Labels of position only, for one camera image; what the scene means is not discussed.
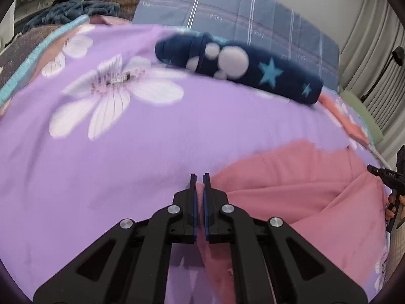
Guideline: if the navy star-print folded garment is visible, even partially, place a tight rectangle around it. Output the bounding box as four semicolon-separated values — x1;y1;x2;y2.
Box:
154;32;324;105

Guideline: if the green pillow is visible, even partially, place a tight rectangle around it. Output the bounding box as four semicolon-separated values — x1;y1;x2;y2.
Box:
340;89;385;143

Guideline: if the orange folded garment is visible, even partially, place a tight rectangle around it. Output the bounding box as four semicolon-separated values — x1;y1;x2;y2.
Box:
318;93;372;148

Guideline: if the person's right hand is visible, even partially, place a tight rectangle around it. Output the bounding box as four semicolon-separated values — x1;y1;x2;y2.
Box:
387;194;405;221

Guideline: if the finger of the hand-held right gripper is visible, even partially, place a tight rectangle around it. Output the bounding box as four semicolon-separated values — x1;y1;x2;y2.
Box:
367;164;396;192

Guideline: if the beige pleated curtain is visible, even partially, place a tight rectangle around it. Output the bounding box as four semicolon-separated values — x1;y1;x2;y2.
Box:
338;0;405;172

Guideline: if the blue plaid pillow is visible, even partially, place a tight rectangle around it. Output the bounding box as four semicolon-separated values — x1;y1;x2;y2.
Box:
131;0;340;91

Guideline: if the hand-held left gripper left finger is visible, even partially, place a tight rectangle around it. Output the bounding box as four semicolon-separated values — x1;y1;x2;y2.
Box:
32;173;198;304

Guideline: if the purple floral bed sheet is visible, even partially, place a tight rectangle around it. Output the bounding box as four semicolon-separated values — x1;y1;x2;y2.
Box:
0;14;399;304

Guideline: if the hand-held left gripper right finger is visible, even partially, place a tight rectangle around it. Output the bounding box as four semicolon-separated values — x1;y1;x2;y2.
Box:
202;173;369;304

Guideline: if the dark blue knitted blanket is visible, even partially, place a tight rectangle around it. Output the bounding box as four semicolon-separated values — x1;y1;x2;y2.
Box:
24;0;121;34

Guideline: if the pink long-sleeve shirt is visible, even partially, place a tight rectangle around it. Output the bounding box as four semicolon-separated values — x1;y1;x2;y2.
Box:
196;139;391;304

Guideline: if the black floor lamp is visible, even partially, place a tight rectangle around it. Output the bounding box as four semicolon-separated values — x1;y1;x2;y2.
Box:
361;46;405;102

